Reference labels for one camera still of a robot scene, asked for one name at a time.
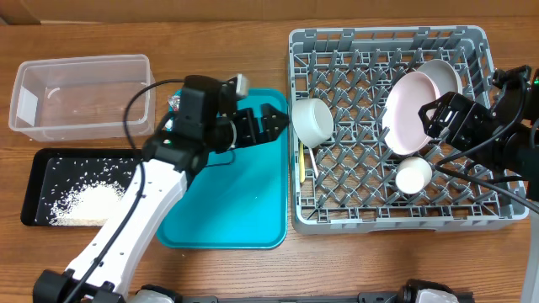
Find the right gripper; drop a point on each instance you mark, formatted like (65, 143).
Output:
(468, 112)

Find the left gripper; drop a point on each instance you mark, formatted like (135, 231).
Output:
(250, 132)

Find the grey bowl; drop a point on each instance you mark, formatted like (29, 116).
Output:
(312, 121)

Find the grey round plate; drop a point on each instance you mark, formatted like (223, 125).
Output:
(443, 75)

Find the yellow plastic spoon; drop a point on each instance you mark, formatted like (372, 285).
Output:
(301, 163)

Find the pink round plate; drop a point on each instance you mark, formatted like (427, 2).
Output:
(405, 129)

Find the white cup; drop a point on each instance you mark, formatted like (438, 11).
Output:
(413, 174)

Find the silver red foil wrapper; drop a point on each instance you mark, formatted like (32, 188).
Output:
(174, 102)

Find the white rice heap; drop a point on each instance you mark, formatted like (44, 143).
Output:
(83, 191)

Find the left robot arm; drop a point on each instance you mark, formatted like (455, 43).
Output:
(207, 120)

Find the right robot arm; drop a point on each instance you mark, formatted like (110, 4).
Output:
(502, 138)

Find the grey dishwasher rack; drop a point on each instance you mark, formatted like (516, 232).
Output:
(352, 70)

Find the teal serving tray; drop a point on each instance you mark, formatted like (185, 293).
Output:
(238, 202)

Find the clear plastic bin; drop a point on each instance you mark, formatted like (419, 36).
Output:
(78, 98)

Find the black plastic tray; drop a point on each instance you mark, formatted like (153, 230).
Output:
(31, 199)

